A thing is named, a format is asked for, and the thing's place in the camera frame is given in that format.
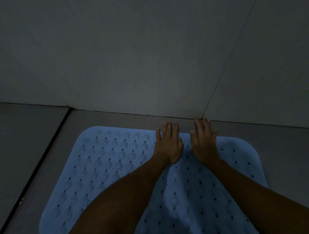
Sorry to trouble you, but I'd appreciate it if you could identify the person's right hand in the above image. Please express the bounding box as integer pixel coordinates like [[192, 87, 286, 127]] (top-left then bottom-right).
[[190, 117, 220, 167]]

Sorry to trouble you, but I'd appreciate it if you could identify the person's left forearm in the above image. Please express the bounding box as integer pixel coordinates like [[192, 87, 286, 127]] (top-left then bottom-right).
[[68, 156, 170, 234]]

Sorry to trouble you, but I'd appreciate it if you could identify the person's right forearm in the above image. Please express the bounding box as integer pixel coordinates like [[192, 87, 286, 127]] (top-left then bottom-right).
[[207, 158, 309, 234]]

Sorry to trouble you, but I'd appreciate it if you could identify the person's left hand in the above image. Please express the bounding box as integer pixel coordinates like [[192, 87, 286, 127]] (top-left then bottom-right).
[[153, 121, 184, 166]]

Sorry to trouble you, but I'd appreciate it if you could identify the blue bath mat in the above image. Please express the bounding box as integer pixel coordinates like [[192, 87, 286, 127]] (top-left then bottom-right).
[[38, 125, 269, 234]]

